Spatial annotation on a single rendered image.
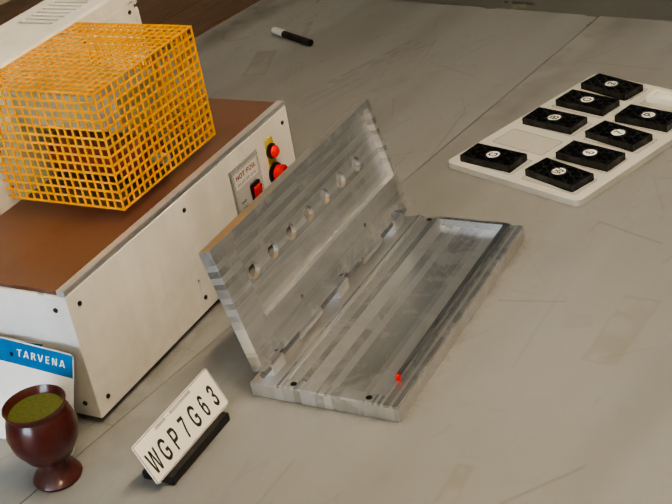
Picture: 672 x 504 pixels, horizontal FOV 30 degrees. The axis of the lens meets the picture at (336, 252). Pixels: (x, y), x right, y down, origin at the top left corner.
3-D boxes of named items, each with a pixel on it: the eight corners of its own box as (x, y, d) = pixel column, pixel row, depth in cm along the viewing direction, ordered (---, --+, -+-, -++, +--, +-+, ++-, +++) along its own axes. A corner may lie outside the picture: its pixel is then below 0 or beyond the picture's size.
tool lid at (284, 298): (208, 251, 149) (197, 253, 150) (269, 381, 156) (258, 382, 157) (367, 98, 182) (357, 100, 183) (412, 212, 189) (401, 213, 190)
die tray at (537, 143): (578, 208, 187) (578, 202, 187) (446, 167, 206) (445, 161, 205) (727, 107, 209) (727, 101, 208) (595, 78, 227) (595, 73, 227)
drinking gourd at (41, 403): (84, 497, 147) (59, 423, 141) (14, 503, 148) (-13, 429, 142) (100, 450, 154) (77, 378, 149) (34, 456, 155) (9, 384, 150)
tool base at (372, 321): (400, 422, 149) (396, 398, 148) (252, 395, 159) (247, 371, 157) (524, 239, 182) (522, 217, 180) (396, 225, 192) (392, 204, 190)
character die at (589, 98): (602, 116, 211) (602, 110, 210) (555, 105, 217) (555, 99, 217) (619, 105, 213) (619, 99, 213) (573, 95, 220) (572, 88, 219)
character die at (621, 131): (632, 152, 198) (632, 145, 197) (585, 137, 205) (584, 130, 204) (652, 140, 200) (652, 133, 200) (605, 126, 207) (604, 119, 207)
